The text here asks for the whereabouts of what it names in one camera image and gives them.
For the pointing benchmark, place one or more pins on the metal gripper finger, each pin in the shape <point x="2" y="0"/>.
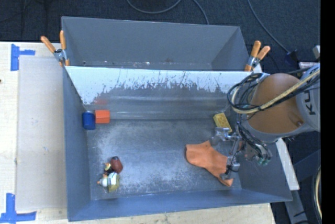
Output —
<point x="222" y="135"/>
<point x="233" y="165"/>

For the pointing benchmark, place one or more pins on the yellow sponge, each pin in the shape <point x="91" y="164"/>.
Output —
<point x="222" y="121"/>

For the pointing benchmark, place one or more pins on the orange cloth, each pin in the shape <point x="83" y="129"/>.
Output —
<point x="205" y="157"/>

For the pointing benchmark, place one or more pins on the grey metal bin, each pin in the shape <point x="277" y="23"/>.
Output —
<point x="157" y="155"/>

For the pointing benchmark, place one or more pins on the dark brown toy barrel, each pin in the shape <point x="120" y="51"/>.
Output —
<point x="116" y="164"/>

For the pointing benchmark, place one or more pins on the white and olive toy figure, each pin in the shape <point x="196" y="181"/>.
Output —
<point x="112" y="180"/>

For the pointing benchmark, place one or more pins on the orange block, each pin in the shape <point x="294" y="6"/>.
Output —
<point x="102" y="116"/>

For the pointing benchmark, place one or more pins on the blue cylinder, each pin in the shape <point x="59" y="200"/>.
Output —
<point x="88" y="121"/>

